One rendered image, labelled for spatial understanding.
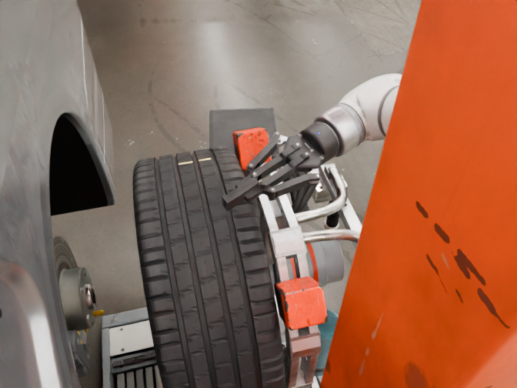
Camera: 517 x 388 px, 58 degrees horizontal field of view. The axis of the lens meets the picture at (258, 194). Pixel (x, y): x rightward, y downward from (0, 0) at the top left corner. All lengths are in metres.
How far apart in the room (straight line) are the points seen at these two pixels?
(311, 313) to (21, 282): 0.48
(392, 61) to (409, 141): 3.35
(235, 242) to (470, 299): 0.63
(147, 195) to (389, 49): 3.06
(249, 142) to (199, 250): 0.33
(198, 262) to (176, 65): 2.77
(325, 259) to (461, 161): 0.91
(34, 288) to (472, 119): 0.58
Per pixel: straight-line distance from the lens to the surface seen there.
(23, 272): 0.67
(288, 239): 0.93
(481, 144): 0.26
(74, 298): 1.17
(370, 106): 0.89
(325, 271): 1.18
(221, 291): 0.87
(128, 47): 3.84
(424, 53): 0.30
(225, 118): 2.45
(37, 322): 0.72
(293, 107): 3.10
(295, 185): 0.83
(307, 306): 0.87
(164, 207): 0.93
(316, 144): 0.86
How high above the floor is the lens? 1.86
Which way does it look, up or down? 48 degrees down
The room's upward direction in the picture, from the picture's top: straight up
